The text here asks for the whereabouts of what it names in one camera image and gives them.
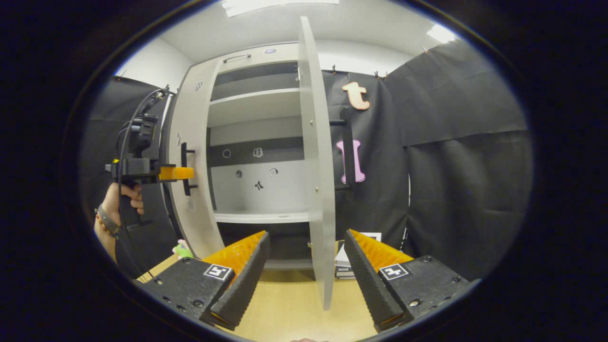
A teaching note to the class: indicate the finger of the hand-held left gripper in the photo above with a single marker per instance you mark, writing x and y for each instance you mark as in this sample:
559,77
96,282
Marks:
176,173

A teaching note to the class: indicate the large ceiling light panel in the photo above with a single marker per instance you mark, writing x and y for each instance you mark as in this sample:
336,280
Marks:
280,5

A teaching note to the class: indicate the small ceiling light panel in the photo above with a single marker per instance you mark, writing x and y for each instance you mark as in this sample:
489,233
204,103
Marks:
441,33

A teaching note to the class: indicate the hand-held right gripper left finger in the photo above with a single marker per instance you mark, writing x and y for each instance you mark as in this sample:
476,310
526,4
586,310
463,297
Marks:
244,289

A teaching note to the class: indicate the white flat box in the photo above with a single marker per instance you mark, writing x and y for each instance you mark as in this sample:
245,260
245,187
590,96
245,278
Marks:
343,259
344,272

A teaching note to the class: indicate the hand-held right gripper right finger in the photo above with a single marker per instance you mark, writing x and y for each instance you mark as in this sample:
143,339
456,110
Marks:
370,289

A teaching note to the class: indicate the grey cabinet shelf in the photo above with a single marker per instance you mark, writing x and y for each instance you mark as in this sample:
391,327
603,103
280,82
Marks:
256,107
261,217

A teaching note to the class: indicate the grey shoe cabinet door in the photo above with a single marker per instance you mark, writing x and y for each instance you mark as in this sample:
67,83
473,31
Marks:
194,118
317,166

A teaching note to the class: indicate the grey double-door shoe cabinet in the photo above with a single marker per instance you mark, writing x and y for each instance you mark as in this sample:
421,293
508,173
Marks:
256,190

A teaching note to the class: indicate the small colourful plush toy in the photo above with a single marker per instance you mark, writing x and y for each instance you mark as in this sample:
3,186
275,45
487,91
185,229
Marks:
182,250

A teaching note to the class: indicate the grey cabinet drawer front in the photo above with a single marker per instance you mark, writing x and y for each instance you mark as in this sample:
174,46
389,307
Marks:
280,53

